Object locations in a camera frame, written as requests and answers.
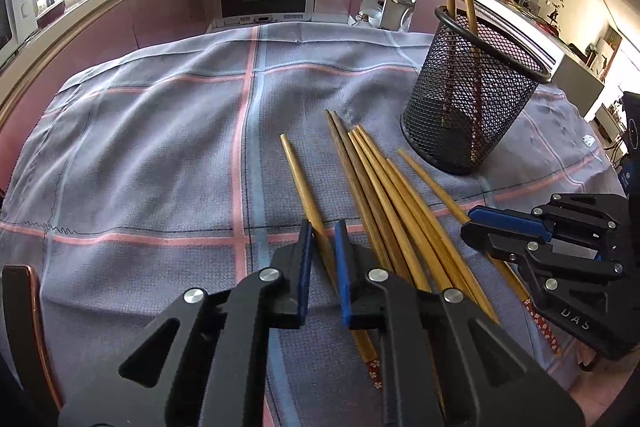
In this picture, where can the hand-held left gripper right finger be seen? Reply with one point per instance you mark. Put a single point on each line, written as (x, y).
(342, 277)

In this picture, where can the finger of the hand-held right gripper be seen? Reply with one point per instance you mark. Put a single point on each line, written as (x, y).
(495, 242)
(510, 222)

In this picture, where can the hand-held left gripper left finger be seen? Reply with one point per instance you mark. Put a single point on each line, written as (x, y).
(304, 277)

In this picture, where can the bunch of wooden chopsticks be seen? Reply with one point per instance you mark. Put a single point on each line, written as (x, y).
(370, 187)

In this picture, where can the black mesh utensil holder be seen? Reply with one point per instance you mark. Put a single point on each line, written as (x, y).
(430, 117)

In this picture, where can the grey checked tablecloth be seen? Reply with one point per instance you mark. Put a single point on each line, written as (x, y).
(150, 157)

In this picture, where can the dark wooden chair back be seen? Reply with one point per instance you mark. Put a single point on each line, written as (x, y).
(22, 332)

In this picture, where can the pink kitchen cabinet counter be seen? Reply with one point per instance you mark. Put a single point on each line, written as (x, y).
(165, 2)

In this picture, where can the white microwave oven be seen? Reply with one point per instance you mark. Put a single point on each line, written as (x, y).
(17, 17)

